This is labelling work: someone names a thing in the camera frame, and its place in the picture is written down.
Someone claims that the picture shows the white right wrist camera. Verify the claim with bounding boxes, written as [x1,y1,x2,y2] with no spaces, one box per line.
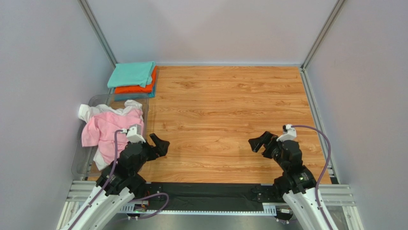
[277,124,297,142]

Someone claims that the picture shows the aluminium corner post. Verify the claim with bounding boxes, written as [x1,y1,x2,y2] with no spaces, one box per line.
[300,0,346,184]
[78,0,117,69]

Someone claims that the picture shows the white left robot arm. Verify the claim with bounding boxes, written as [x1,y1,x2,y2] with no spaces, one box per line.
[63,129,170,230]

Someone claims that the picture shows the folded orange t-shirt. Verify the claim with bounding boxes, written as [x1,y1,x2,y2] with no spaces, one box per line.
[114,66,158,94]

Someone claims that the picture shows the left aluminium corner post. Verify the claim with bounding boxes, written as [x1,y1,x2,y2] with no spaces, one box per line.
[78,0,117,69]

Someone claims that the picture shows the right aluminium corner post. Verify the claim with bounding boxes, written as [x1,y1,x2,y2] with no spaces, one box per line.
[300,0,346,184]

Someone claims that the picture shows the pink t-shirt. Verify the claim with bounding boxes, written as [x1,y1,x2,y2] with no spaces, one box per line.
[81,108,144,170]

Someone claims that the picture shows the folded mint green t-shirt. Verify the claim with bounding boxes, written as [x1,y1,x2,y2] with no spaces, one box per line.
[107,61,156,88]

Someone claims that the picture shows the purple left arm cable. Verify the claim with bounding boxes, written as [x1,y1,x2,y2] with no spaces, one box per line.
[67,128,170,230]

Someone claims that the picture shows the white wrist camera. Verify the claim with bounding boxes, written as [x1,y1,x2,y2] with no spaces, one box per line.
[120,124,146,143]
[277,124,297,142]

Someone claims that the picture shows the aluminium front frame rail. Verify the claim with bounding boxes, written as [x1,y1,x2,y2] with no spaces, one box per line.
[60,181,363,230]

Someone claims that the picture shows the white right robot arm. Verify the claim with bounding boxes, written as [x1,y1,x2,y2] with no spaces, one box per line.
[248,125,337,230]

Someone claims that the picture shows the folded teal t-shirt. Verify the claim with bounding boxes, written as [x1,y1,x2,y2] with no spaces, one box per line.
[114,85,157,101]

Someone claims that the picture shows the clear plastic bin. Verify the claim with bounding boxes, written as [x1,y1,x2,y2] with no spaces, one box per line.
[71,94,149,178]

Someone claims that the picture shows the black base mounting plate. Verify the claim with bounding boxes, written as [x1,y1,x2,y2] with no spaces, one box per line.
[143,183,284,212]

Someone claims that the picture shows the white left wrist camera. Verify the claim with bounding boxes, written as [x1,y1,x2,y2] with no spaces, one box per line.
[120,124,146,143]

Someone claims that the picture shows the white t-shirt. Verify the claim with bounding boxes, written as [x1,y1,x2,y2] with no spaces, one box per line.
[78,100,145,171]

